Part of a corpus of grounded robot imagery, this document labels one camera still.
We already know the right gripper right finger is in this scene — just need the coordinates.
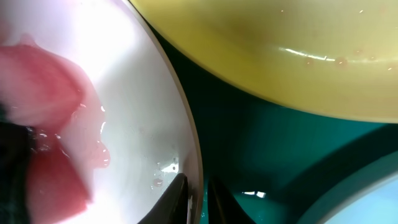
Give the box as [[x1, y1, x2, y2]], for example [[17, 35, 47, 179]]
[[207, 177, 255, 224]]

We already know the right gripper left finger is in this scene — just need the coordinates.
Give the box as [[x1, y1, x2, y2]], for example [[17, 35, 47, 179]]
[[138, 173, 188, 224]]

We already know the white plate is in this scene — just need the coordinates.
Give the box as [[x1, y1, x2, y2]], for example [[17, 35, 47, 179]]
[[1, 0, 203, 223]]

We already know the red and green sponge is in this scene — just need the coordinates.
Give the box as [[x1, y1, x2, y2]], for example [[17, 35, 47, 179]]
[[1, 35, 110, 223]]

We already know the yellow-green plate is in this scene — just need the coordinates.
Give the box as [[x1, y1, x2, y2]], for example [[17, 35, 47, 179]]
[[132, 0, 397, 123]]

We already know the teal plastic tray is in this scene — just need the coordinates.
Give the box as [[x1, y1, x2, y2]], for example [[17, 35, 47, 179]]
[[145, 20, 397, 223]]

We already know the light blue plate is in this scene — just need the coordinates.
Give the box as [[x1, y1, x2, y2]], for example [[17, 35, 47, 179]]
[[297, 152, 397, 224]]

